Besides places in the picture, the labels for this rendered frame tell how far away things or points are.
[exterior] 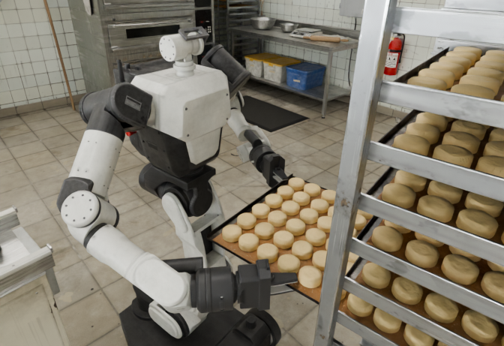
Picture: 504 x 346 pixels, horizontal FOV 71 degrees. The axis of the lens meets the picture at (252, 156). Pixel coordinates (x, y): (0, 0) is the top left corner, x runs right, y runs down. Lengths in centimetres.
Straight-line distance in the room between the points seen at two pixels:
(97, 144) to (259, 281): 47
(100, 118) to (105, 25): 348
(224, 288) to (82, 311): 159
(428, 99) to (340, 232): 24
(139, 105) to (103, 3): 343
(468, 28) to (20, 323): 129
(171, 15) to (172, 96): 377
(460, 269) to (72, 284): 213
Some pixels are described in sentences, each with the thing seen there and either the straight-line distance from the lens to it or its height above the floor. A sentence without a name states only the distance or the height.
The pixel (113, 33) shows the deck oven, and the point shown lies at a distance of 437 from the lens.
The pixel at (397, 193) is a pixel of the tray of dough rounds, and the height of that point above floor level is 133.
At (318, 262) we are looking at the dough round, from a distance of 85.
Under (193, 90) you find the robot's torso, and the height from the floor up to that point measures 135.
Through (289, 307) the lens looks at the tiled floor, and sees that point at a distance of 214.
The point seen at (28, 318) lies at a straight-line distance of 133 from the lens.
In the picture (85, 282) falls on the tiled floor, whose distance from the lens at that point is 242.
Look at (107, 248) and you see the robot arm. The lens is 82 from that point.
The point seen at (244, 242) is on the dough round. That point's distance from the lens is 88.
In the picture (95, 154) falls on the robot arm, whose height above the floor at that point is 126.
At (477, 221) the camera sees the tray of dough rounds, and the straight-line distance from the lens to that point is 61.
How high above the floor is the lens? 164
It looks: 28 degrees down
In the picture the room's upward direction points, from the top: 1 degrees clockwise
